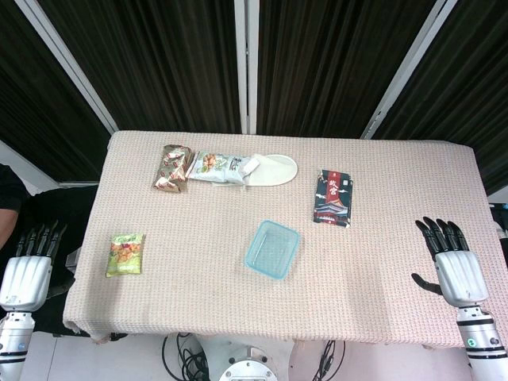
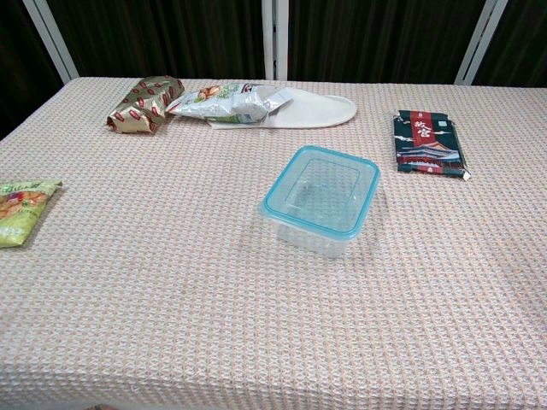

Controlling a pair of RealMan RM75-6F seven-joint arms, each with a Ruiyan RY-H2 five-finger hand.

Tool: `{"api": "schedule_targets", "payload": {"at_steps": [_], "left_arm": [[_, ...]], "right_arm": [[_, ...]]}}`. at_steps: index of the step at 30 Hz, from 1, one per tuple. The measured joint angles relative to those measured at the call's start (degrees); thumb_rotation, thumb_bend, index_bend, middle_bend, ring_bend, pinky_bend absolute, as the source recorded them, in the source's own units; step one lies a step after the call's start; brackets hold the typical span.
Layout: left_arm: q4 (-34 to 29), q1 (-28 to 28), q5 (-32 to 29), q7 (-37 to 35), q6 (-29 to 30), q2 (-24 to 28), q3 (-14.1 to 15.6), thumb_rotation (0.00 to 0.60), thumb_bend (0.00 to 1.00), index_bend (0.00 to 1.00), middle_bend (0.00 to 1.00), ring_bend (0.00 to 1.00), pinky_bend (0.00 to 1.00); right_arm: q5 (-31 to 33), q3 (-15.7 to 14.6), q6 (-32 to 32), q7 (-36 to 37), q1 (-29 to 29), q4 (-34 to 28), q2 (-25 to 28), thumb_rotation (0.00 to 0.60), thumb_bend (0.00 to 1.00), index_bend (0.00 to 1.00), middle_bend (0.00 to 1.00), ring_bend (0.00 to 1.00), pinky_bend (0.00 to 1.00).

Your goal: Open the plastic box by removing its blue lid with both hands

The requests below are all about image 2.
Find green snack bag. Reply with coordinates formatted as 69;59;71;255
0;179;63;249

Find white silver nut snack bag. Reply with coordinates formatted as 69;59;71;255
165;82;295;126

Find gold red snack bag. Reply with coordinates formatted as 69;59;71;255
105;75;185;135

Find white slipper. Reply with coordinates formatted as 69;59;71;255
207;86;358;131

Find dark blue palace print packet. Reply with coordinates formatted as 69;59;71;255
392;109;473;182

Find clear blue-rimmed plastic container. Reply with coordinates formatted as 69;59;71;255
261;144;381;239

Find white frame post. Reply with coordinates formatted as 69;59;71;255
454;0;509;85
261;0;290;81
21;0;80;85

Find pink waffle tablecloth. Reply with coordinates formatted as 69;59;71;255
0;76;547;410

